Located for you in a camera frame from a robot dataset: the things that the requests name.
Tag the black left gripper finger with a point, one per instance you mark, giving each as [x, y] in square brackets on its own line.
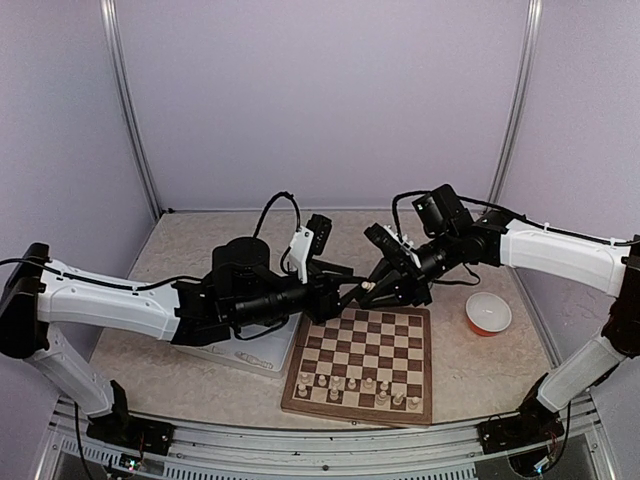
[342, 279]
[339, 302]

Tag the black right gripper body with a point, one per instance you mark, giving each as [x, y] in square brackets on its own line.
[417, 285]

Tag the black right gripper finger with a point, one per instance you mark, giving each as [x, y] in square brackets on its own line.
[381, 296]
[380, 271]

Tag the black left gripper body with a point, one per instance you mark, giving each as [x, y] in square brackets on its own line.
[264, 309]

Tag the wooden chess board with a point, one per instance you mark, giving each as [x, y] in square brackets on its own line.
[392, 345]

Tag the white plastic divided tray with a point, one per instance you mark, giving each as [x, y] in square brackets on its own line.
[266, 356]

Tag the white knight piece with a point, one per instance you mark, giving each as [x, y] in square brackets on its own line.
[398, 399]

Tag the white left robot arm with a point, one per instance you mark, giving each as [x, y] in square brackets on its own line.
[187, 311]

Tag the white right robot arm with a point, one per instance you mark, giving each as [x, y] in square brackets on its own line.
[611, 266]

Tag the orange white bowl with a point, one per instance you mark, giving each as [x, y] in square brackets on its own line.
[487, 314]

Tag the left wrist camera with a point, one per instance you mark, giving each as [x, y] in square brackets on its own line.
[308, 240]

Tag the front aluminium rail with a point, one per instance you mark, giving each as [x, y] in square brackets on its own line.
[201, 450]

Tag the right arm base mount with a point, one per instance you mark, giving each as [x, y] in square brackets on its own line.
[500, 434]

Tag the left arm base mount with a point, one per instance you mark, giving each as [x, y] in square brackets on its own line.
[131, 432]

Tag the right aluminium frame post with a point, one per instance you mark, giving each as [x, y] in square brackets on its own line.
[518, 102]

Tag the aluminium frame post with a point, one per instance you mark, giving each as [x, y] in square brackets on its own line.
[518, 102]
[116, 53]

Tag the left aluminium frame post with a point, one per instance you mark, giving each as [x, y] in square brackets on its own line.
[116, 53]

